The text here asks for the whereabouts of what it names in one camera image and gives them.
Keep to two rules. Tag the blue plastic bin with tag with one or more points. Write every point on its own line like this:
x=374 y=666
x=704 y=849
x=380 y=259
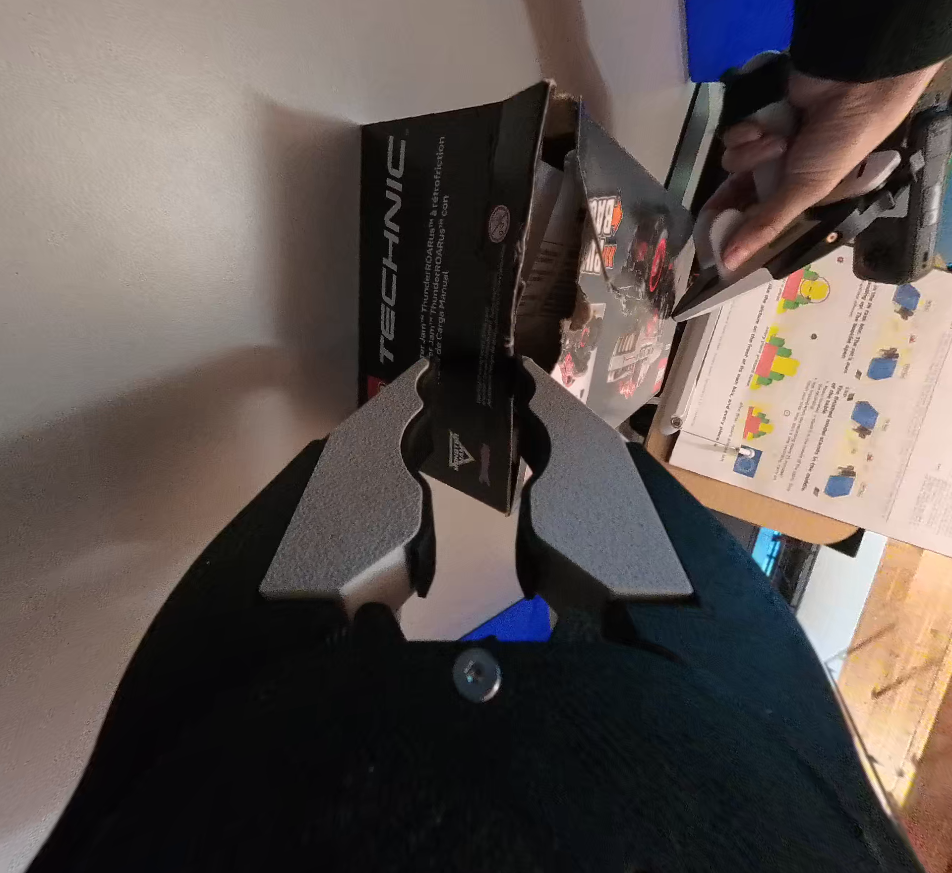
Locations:
x=744 y=25

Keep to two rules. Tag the printed instruction sheet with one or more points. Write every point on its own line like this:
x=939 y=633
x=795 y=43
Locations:
x=855 y=404

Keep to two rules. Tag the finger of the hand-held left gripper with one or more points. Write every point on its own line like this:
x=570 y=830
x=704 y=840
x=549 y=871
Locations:
x=729 y=296

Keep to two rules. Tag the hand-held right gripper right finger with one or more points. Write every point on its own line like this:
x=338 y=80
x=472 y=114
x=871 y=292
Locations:
x=602 y=516

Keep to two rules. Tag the wooden clipboard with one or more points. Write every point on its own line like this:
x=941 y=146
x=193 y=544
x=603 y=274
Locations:
x=781 y=512

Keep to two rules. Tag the person's left hand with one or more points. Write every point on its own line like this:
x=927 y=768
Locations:
x=833 y=144

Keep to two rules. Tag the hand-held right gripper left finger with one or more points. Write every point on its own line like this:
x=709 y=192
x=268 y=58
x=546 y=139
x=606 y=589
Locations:
x=349 y=508

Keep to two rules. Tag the black toy truck set box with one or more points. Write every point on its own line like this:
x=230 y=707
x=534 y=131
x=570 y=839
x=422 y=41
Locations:
x=424 y=233

